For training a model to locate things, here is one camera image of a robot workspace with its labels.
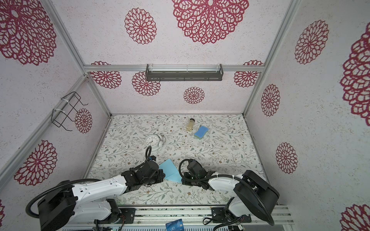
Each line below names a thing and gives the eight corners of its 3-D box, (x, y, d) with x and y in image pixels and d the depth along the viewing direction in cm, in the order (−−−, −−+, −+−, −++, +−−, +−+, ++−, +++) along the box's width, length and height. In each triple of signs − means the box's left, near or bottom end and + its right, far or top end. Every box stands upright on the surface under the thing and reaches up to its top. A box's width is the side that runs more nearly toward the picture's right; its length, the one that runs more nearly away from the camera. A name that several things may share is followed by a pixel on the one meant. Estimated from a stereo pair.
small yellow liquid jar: (186, 130, 113) (186, 127, 110) (189, 121, 119) (189, 117, 116) (192, 131, 112) (192, 128, 109) (194, 122, 119) (194, 118, 115)
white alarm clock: (145, 151, 101) (143, 147, 97) (147, 138, 108) (146, 134, 104) (164, 151, 101) (164, 147, 97) (166, 138, 108) (165, 134, 104)
